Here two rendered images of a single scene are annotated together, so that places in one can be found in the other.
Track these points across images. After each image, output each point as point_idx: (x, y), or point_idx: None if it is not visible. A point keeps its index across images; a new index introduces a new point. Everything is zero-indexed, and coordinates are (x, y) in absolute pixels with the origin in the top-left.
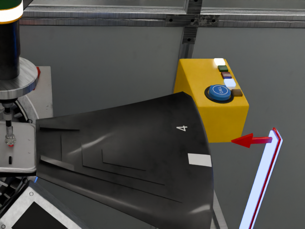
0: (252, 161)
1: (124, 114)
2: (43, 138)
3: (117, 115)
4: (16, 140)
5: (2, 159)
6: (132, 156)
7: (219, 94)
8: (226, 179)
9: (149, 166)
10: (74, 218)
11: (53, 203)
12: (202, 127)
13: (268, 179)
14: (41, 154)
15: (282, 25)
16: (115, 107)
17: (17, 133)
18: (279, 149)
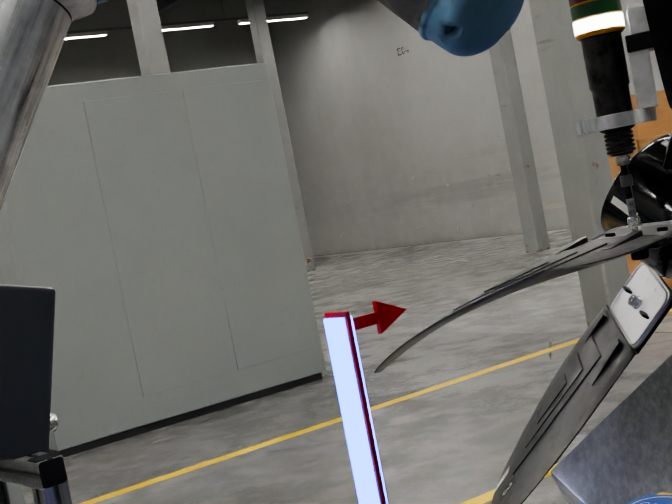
0: None
1: (583, 262)
2: (616, 238)
3: (589, 260)
4: (629, 226)
5: (617, 233)
6: (511, 278)
7: (640, 500)
8: None
9: (485, 292)
10: (641, 454)
11: (657, 404)
12: (469, 303)
13: (343, 422)
14: (591, 241)
15: None
16: (608, 258)
17: (653, 233)
18: None
